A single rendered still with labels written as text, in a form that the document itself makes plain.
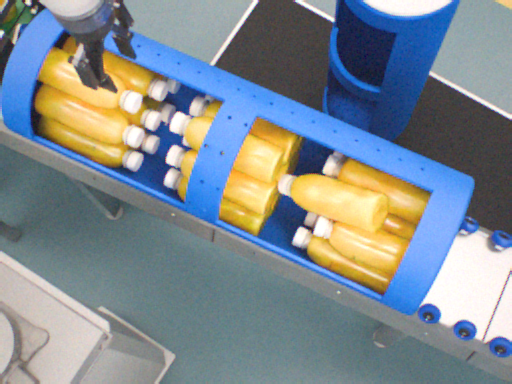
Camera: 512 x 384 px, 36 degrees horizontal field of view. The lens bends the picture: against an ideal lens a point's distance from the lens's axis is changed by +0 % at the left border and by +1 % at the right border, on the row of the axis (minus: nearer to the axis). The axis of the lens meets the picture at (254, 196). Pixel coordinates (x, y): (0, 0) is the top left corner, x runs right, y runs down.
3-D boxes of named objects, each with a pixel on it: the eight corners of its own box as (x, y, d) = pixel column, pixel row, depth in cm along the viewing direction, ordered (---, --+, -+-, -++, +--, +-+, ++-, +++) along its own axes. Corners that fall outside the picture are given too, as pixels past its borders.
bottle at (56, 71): (23, 71, 147) (116, 113, 144) (40, 37, 148) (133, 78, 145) (37, 82, 154) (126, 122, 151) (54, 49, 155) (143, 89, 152)
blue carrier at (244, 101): (403, 318, 158) (421, 315, 130) (34, 146, 171) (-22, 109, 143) (459, 193, 161) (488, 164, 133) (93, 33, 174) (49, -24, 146)
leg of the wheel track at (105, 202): (117, 222, 263) (66, 168, 202) (102, 215, 263) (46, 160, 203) (125, 207, 264) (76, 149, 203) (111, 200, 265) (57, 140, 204)
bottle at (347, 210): (373, 196, 134) (281, 168, 146) (366, 236, 136) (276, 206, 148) (393, 191, 140) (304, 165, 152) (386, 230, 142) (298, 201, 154)
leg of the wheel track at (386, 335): (386, 350, 248) (417, 333, 187) (369, 342, 249) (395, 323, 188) (393, 333, 249) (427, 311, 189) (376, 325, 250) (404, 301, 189)
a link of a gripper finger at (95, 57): (105, 33, 118) (100, 39, 117) (109, 81, 128) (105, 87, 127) (82, 23, 119) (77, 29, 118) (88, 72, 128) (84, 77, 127)
